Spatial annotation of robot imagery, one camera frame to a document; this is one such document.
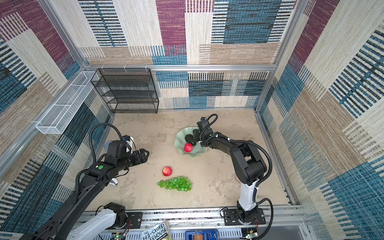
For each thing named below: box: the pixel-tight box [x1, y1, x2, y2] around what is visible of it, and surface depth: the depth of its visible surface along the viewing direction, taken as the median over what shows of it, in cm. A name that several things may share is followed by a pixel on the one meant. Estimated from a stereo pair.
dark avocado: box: [185, 134, 197, 146], surface depth 101 cm
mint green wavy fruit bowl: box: [174, 126, 208, 158], surface depth 101 cm
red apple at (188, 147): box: [184, 142, 194, 153], surface depth 96 cm
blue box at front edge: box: [185, 229, 220, 240], surface depth 66 cm
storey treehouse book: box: [141, 222, 169, 240], surface depth 70 cm
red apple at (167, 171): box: [162, 166, 173, 177], surface depth 87 cm
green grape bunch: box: [157, 176, 194, 192], surface depth 83 cm
